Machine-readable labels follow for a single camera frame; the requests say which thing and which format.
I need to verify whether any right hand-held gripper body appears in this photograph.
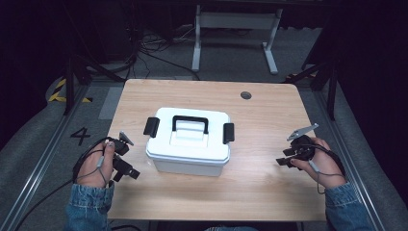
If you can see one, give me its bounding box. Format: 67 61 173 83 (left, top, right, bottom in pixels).
286 123 319 162

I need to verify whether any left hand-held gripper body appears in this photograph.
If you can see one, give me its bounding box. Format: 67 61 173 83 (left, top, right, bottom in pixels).
110 130 135 176

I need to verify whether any white lidded storage box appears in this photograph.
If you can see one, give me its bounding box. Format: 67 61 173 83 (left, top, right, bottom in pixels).
142 107 236 178

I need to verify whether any person's left hand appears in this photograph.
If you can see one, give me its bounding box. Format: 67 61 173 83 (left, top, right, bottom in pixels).
76 141 115 189

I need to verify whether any person's right hand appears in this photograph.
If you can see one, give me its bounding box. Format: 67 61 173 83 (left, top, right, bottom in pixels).
290 137 347 190

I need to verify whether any black tripod stand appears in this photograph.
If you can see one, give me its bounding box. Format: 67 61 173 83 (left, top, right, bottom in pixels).
284 56 339 122
62 52 127 116

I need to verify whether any yellow and black floor tape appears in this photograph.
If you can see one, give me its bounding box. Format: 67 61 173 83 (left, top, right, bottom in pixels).
47 78 94 104

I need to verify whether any grey right gripper cord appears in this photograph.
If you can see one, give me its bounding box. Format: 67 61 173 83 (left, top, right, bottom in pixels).
308 159 346 195

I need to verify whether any grey gripper cord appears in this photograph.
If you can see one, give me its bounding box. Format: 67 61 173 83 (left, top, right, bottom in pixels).
308 159 346 195
77 155 110 188

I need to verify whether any grey left gripper cord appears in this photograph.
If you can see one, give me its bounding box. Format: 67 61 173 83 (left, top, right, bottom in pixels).
77 155 110 188

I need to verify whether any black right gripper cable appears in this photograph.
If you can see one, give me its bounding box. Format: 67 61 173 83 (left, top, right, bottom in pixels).
301 142 346 177

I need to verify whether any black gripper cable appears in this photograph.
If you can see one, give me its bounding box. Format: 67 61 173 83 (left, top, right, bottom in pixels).
301 142 346 177
13 137 114 231

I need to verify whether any aluminium floor rail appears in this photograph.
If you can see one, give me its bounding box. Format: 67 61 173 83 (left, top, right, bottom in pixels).
0 86 89 231
311 90 387 231

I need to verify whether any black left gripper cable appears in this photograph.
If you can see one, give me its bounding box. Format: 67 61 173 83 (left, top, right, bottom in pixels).
13 137 114 231

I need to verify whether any tangle of black floor cables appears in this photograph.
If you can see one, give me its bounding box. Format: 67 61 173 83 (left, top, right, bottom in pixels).
136 27 201 82

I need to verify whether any white metal table frame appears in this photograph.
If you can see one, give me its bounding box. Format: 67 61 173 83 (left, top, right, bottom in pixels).
191 4 284 76

